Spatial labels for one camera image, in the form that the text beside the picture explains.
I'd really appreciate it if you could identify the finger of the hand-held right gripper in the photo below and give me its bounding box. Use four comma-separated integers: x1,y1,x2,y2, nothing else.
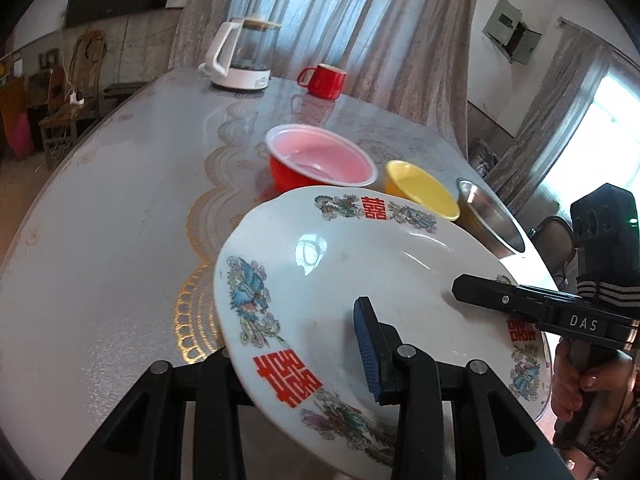
451,274,546,328

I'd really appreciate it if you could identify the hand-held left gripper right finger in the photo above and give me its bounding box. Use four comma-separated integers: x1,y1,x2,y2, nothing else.
352,296,576,480

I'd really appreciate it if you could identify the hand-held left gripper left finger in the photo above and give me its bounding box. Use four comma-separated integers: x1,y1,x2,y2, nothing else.
62,347,248,480

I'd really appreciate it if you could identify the stainless steel bowl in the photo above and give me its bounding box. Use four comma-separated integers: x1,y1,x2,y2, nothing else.
455,177,527,260

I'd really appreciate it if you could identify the white dragon print plate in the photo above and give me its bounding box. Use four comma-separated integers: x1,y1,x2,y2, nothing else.
213,186,553,480

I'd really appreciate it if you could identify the yellow plastic bowl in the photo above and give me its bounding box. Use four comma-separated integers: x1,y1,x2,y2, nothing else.
384,160,461,222

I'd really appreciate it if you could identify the red plastic bowl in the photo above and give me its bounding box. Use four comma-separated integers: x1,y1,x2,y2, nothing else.
265,123,379,196

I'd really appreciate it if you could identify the person's right hand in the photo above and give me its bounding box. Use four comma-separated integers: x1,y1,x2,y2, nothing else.
550,345,636,421

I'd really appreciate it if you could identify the black round-backed chair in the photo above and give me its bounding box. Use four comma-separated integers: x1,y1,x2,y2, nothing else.
530,215,576,286

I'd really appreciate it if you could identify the grey patterned bag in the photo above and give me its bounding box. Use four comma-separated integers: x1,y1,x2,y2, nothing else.
470,142,501,178

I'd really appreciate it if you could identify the beige lace curtain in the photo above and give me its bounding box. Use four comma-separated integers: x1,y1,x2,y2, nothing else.
345,0,488,158
167,0,261,71
485,20,616,211

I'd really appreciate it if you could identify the person's floral clothing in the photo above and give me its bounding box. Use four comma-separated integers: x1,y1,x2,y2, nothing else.
555,395,640,480

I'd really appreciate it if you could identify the red mug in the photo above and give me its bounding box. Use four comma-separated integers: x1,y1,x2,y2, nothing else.
297,63,348,100

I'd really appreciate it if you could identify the white glass electric kettle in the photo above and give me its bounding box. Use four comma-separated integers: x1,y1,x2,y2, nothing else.
198,17,282,92

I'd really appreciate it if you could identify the small wooden table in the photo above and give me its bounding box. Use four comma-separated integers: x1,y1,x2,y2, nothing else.
39,102,93,171

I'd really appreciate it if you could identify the pink round object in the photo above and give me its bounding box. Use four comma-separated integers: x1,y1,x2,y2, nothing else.
11,112,35,158

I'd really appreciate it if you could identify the sheer white curtain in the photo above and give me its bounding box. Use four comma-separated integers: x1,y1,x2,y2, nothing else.
225,0,401,96

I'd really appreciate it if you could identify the grey wall meter box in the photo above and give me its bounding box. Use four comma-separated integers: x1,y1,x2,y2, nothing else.
482,0,543,66

